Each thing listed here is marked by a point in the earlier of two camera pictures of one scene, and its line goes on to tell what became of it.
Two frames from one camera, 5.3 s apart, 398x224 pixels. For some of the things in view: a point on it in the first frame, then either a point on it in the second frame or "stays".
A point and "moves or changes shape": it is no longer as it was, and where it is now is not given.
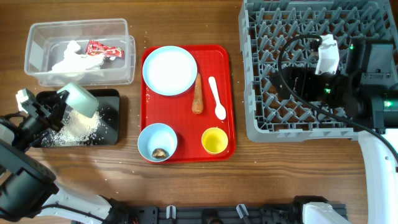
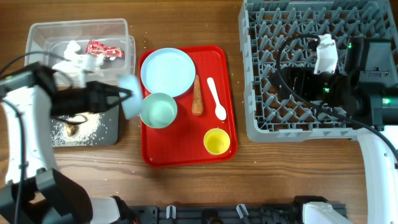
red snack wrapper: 95,48 stays
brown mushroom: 160,153 → 71,129
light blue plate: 170,70 stays
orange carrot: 198,100 stays
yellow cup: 214,140 stays
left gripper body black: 32,127 → 73,102
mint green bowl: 79,100 moves or changes shape
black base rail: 286,213 stays
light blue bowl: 157,136 → 134,106
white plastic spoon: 220,110 stays
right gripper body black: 325,88 stays
